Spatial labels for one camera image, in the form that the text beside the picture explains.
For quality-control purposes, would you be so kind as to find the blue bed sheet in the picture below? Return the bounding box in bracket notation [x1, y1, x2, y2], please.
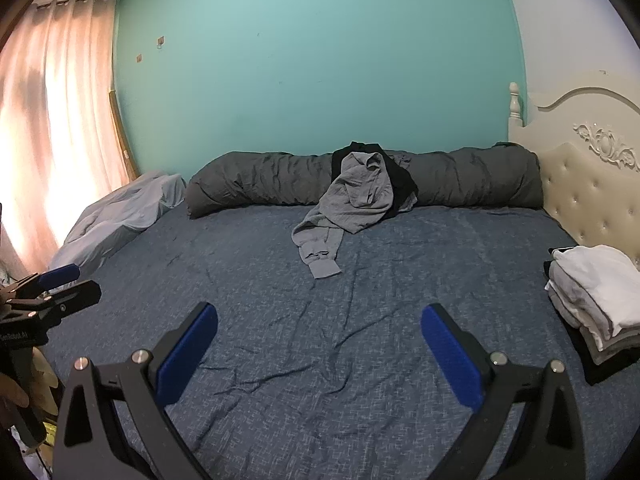
[37, 203, 640, 480]

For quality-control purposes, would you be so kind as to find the stack of folded clothes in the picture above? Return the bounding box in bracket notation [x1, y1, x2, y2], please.
[544, 245, 640, 387]

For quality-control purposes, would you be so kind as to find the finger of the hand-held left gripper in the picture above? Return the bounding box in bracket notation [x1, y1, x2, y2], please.
[0, 265, 82, 301]
[5, 280, 103, 326]

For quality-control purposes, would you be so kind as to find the cream tufted headboard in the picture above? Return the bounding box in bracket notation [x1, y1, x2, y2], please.
[508, 71, 640, 266]

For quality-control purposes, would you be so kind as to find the wooden window frame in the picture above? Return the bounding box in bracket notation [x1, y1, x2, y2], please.
[108, 87, 141, 181]

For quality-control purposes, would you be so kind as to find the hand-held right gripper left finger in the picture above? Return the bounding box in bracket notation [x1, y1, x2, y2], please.
[52, 302, 219, 480]

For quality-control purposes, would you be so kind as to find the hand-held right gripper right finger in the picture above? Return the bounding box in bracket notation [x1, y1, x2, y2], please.
[421, 303, 587, 480]

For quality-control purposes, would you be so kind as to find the grey knit sweater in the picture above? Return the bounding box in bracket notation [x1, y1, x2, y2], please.
[292, 151, 396, 279]

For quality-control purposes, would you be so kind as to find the pale grey blanket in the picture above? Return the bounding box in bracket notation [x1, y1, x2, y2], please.
[48, 171, 187, 281]

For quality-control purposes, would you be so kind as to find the person's left hand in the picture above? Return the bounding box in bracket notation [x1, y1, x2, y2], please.
[0, 367, 32, 409]

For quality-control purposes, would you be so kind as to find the dark grey rolled duvet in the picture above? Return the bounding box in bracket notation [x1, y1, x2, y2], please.
[185, 141, 545, 219]

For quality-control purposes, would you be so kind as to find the black garment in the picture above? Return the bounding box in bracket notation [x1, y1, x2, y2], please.
[331, 142, 419, 221]

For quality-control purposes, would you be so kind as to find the pink curtain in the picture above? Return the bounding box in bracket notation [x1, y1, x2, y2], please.
[0, 0, 132, 281]

